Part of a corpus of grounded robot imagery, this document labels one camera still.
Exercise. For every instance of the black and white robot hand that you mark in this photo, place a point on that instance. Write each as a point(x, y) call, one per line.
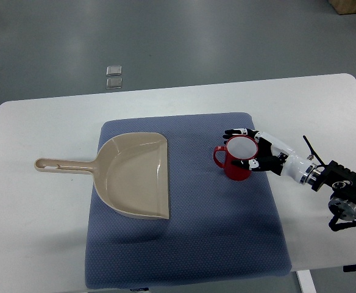
point(273, 156)

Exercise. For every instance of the white table leg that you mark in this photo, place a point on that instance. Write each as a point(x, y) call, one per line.
point(306, 281)

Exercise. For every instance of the red cup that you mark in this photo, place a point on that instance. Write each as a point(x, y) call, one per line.
point(240, 147)

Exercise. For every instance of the beige plastic dustpan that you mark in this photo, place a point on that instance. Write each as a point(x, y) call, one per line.
point(130, 174)

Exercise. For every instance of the blue fabric cushion mat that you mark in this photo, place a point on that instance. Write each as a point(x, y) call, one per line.
point(219, 229)

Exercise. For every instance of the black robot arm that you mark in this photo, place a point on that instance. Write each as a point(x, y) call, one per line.
point(342, 181)

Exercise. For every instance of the wooden box corner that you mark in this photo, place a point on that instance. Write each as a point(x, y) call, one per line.
point(344, 7)

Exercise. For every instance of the upper metal floor plate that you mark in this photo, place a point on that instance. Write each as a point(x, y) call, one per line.
point(114, 70)

